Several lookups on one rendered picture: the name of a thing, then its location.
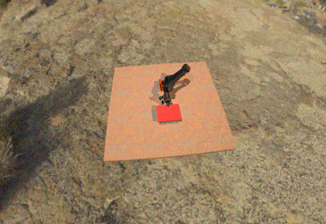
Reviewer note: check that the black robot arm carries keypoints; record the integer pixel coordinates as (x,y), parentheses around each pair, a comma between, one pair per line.
(170,80)

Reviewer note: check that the red lid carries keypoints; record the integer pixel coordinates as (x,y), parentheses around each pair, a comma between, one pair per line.
(168,114)

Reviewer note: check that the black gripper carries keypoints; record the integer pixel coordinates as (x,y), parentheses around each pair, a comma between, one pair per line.
(167,98)

